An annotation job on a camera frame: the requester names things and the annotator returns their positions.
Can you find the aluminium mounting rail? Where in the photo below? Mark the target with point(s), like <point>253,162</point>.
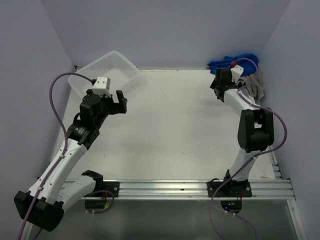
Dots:
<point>274,189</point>

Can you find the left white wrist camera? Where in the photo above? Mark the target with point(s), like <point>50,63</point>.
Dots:
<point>101,86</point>

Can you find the white plastic basket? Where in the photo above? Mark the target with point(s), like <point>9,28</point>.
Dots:
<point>114,66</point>

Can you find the blue towel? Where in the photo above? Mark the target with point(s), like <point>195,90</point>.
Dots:
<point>246,61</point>

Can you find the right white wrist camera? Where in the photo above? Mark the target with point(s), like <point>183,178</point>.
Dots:
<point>236,72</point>

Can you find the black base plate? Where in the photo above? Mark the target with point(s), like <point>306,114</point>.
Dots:
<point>232,189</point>
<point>111,186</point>

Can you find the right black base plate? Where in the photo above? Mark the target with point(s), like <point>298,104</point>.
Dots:
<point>232,189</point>

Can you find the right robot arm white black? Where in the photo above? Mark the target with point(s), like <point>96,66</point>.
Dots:
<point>255,134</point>

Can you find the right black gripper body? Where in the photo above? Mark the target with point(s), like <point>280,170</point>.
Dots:
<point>213,85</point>

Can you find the grey towel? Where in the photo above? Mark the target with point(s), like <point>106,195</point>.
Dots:
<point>255,85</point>

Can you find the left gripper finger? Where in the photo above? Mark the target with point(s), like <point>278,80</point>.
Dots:
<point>115,97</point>
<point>122,102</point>

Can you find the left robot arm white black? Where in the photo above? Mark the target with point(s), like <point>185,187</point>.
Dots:
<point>45,203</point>

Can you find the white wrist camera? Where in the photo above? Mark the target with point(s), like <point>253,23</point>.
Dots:
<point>101,86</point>
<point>236,72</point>

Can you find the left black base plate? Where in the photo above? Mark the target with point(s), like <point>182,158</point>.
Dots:
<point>111,186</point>

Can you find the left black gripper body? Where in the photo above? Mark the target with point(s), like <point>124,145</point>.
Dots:
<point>108,107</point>

